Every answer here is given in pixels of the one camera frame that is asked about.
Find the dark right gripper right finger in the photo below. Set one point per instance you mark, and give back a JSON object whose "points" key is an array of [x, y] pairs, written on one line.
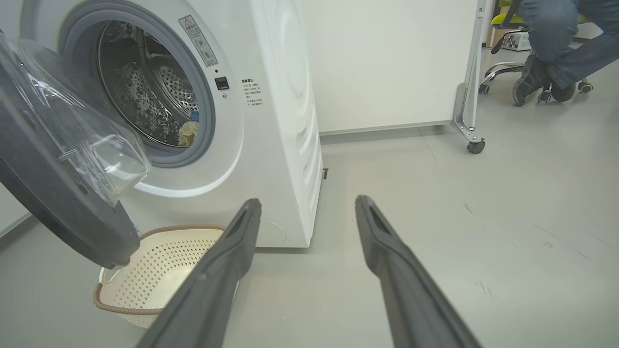
{"points": [[411, 299]]}

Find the cream perforated laundry basket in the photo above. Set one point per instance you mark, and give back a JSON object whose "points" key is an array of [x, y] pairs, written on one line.
{"points": [[145, 290]]}

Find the small white box device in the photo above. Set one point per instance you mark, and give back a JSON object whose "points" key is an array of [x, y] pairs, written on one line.
{"points": [[516, 41]]}

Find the white front-load washing machine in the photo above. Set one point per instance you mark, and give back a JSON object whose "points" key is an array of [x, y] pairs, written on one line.
{"points": [[271, 145]]}

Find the white partition board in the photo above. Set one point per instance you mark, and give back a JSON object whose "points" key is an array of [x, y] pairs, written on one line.
{"points": [[387, 63]]}

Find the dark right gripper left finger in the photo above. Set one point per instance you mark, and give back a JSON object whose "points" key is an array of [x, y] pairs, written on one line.
{"points": [[208, 299]]}

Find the washing machine door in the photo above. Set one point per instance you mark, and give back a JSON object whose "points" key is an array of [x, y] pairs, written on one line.
{"points": [[43, 193]]}

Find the grey warning label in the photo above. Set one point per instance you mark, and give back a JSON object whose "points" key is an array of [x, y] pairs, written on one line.
{"points": [[198, 41]]}

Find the green office chair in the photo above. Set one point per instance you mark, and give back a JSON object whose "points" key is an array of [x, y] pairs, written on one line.
{"points": [[503, 70]]}

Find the cream garment with blue cuffs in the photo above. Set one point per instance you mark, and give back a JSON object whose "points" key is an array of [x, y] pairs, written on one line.
{"points": [[188, 133]]}

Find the person in blue jeans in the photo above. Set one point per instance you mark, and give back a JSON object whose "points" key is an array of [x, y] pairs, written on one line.
{"points": [[551, 29]]}

